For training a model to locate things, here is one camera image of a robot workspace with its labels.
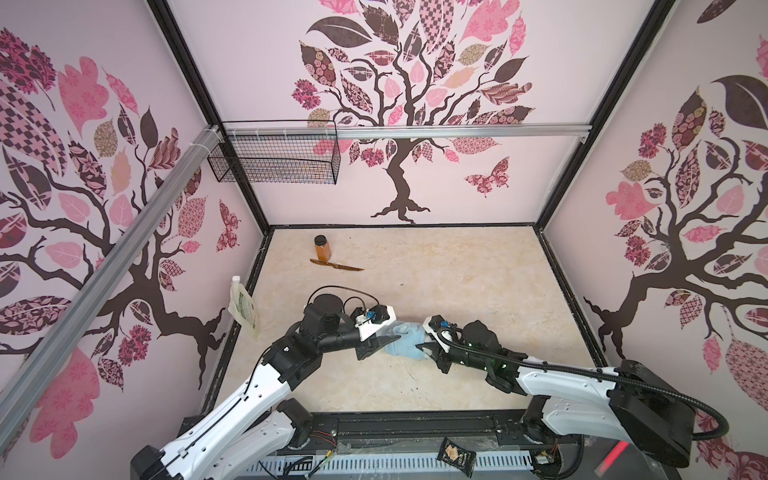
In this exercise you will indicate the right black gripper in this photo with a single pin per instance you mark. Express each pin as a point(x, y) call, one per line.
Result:
point(438, 354)

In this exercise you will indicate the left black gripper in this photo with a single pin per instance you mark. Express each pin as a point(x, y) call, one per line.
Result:
point(373, 345)

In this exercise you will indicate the light blue bear hoodie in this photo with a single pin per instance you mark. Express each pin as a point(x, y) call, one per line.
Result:
point(409, 336)

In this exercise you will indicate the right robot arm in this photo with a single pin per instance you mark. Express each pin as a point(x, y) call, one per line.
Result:
point(628, 403)

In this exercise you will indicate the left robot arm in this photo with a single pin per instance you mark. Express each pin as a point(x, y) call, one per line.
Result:
point(262, 416)

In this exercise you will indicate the brown wooden spoon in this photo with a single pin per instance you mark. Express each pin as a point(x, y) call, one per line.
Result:
point(335, 265)

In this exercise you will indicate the amber bottle black cap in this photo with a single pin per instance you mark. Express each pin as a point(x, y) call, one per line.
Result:
point(322, 247)

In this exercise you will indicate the small dark snack packet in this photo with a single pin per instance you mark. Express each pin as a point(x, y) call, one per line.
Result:
point(455, 456)

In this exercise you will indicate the white green pouch bottle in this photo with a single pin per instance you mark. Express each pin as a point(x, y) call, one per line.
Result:
point(242, 308)

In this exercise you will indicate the pink marker pen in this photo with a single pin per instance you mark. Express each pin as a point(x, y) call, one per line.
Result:
point(608, 461)

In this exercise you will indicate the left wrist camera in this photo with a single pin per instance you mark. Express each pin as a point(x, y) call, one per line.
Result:
point(376, 315)

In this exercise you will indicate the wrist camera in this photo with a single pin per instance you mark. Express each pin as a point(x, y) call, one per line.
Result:
point(376, 315)
point(440, 331)

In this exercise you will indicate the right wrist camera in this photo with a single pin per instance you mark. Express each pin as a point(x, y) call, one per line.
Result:
point(440, 331)

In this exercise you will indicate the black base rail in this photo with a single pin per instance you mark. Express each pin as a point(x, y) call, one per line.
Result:
point(483, 430)

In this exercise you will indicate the white slotted cable duct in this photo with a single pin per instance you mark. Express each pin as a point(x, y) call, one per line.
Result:
point(390, 466)

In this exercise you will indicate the black wire basket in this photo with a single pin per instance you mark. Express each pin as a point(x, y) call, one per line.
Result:
point(278, 151)

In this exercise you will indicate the rear aluminium frame bar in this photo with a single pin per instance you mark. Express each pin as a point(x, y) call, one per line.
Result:
point(407, 132)

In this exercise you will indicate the aluminium frame bar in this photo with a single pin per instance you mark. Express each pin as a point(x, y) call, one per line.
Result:
point(407, 132)
point(28, 384)

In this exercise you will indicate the left aluminium frame bar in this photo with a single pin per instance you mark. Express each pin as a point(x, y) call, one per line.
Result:
point(28, 384)

